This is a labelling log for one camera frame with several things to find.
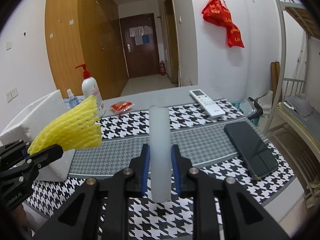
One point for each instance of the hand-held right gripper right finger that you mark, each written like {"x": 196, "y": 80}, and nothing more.
{"x": 176, "y": 170}

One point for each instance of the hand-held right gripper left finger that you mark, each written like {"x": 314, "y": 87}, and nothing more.
{"x": 145, "y": 170}

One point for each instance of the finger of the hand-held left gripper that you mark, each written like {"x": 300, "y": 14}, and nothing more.
{"x": 47, "y": 153}
{"x": 12, "y": 152}

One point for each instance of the white foam tube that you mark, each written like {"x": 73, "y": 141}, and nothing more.
{"x": 160, "y": 142}

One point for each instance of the white foam box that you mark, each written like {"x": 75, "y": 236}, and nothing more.
{"x": 25, "y": 120}

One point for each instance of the yellow foam fruit net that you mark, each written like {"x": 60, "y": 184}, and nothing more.
{"x": 72, "y": 127}

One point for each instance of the houndstooth tablecloth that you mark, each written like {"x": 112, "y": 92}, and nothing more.
{"x": 212, "y": 135}

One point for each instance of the clear blue spray bottle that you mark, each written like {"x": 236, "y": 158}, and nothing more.
{"x": 72, "y": 102}

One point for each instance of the red snack packet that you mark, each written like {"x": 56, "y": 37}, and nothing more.
{"x": 122, "y": 107}

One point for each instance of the white remote control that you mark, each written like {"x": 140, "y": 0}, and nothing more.
{"x": 207, "y": 103}

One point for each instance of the black smartphone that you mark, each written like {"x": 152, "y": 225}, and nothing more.
{"x": 250, "y": 150}

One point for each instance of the white bottle red pump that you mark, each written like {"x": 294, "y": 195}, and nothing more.
{"x": 90, "y": 87}

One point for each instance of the crumpled clear plastic bag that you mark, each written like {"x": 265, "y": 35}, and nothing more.
{"x": 246, "y": 107}

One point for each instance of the red fire extinguisher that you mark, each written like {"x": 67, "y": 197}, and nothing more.
{"x": 162, "y": 68}

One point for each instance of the dark brown door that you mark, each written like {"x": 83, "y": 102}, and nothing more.
{"x": 140, "y": 60}

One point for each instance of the white tote bag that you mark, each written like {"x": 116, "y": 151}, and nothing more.
{"x": 266, "y": 103}

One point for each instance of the wooden wardrobe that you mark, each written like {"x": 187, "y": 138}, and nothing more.
{"x": 75, "y": 42}

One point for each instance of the wooden side door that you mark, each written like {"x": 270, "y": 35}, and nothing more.
{"x": 172, "y": 42}

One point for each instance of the wooden boards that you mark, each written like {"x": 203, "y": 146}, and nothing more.
{"x": 275, "y": 80}

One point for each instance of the taped paper notices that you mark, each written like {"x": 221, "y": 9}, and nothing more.
{"x": 140, "y": 33}

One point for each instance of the grey cloth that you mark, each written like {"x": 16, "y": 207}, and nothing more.
{"x": 300, "y": 105}

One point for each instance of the red printed bag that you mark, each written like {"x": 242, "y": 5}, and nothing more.
{"x": 235, "y": 37}
{"x": 216, "y": 12}

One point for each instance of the metal bunk bed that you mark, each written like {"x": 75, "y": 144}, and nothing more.
{"x": 283, "y": 42}

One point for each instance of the white wall socket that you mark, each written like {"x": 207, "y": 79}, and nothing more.
{"x": 15, "y": 92}
{"x": 9, "y": 97}

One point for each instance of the white wall box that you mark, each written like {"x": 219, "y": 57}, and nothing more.
{"x": 8, "y": 45}

